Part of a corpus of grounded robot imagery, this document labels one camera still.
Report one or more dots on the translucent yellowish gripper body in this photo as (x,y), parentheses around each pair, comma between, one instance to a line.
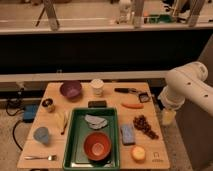
(168,116)

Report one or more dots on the yellow red apple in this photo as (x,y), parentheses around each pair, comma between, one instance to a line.
(138,153)

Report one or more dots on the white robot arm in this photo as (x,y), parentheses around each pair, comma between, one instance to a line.
(185,82)

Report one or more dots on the orange bowl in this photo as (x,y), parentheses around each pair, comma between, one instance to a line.
(97,146)

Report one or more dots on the purple bowl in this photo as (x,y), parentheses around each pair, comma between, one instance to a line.
(71,89)

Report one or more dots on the dark grape bunch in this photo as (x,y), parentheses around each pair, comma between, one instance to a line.
(140,123)

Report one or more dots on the small black square dish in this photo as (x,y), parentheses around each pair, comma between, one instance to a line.
(144,97)

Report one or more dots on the orange carrot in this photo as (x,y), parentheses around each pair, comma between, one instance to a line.
(132,106)

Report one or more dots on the blue sponge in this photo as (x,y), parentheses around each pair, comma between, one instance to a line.
(128,137)

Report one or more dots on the grey crumpled cloth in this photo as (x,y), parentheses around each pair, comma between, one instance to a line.
(96,122)

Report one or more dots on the black rectangular block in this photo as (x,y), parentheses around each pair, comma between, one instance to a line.
(97,104)

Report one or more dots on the white paper cup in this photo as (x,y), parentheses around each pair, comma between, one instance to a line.
(97,87)

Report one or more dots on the green plastic tray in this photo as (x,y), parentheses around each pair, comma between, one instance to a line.
(74,156)

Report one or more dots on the yellow banana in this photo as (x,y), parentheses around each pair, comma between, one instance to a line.
(61,120)

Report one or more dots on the small dark tin can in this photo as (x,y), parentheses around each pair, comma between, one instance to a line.
(48,105)

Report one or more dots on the silver fork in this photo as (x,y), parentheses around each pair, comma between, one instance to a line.
(50,157)

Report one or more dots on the blue plastic cup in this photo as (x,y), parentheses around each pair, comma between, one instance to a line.
(41,135)

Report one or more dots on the blue power box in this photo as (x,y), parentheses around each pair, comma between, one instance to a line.
(30,113)

